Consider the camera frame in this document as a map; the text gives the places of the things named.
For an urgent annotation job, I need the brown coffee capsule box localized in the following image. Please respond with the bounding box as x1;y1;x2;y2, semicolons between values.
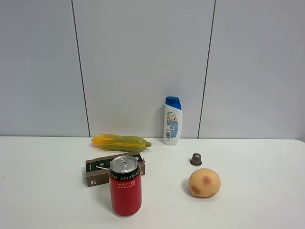
85;153;145;187

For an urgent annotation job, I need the brown coffee capsule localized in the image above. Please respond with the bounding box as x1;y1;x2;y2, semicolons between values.
190;153;202;166

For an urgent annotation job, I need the toy corn cob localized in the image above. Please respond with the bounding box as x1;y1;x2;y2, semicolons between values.
91;134;152;152

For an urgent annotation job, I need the red soda can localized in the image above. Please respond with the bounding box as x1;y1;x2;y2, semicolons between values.
108;155;142;217

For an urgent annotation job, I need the white blue shampoo bottle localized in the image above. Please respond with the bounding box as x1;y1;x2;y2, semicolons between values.
163;96;183;146

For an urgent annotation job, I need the toy peach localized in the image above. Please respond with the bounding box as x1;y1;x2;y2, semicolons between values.
188;168;221;198

